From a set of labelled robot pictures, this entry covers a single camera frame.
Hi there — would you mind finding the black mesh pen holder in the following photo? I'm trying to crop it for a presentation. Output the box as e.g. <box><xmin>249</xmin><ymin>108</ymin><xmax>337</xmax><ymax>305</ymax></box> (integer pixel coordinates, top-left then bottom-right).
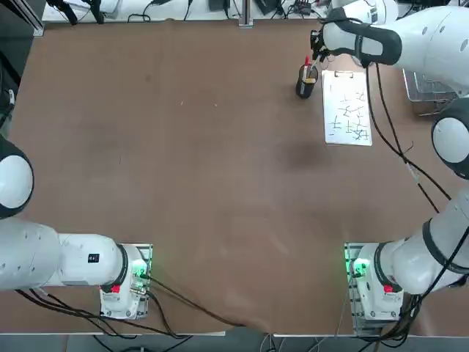
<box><xmin>295</xmin><ymin>62</ymin><xmax>319</xmax><ymax>100</ymax></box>

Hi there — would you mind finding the white A4 paper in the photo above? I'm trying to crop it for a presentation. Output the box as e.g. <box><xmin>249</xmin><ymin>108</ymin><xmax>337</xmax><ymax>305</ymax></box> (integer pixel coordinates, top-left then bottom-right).
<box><xmin>322</xmin><ymin>72</ymin><xmax>373</xmax><ymax>147</ymax></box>

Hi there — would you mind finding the white clipboard with metal clip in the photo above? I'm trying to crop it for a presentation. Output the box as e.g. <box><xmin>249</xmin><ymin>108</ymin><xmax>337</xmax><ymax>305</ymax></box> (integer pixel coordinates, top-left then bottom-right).
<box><xmin>321</xmin><ymin>69</ymin><xmax>374</xmax><ymax>147</ymax></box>

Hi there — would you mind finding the dark grey power adapter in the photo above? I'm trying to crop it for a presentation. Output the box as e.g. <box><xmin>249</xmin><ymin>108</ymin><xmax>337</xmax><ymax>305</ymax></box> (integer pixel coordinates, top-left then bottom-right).
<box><xmin>254</xmin><ymin>0</ymin><xmax>284</xmax><ymax>16</ymax></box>

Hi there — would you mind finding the black stand leg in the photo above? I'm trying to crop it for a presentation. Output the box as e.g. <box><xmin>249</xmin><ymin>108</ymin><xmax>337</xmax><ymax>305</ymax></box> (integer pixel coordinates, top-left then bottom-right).
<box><xmin>84</xmin><ymin>0</ymin><xmax>106</xmax><ymax>25</ymax></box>
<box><xmin>46</xmin><ymin>0</ymin><xmax>78</xmax><ymax>26</ymax></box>

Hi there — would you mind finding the black equipment beside table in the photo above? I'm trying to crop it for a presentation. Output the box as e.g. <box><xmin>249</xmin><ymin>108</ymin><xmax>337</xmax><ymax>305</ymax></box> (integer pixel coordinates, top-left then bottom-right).
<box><xmin>0</xmin><ymin>47</ymin><xmax>18</xmax><ymax>128</ymax></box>

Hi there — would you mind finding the aluminium profile post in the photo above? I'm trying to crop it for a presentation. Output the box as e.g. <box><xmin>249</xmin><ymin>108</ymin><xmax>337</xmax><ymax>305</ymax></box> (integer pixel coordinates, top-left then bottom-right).
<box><xmin>237</xmin><ymin>0</ymin><xmax>254</xmax><ymax>29</ymax></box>

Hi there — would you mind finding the black cable with white tag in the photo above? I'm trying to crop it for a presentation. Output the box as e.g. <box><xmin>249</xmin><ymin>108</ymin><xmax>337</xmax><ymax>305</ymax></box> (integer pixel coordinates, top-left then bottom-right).
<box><xmin>364</xmin><ymin>62</ymin><xmax>440</xmax><ymax>213</ymax></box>

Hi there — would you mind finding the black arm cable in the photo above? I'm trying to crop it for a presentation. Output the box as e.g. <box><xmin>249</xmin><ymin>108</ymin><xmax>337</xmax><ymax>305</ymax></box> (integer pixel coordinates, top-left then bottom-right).
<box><xmin>375</xmin><ymin>62</ymin><xmax>454</xmax><ymax>201</ymax></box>

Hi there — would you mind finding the black cable across table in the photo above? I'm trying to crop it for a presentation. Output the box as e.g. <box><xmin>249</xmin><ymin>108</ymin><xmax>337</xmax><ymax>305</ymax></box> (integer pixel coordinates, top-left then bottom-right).
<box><xmin>141</xmin><ymin>273</ymin><xmax>257</xmax><ymax>329</ymax></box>

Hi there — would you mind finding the aluminium frame profile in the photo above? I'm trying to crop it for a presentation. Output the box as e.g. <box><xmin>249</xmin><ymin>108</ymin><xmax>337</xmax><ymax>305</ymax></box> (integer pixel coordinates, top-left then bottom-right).
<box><xmin>10</xmin><ymin>0</ymin><xmax>45</xmax><ymax>37</ymax></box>

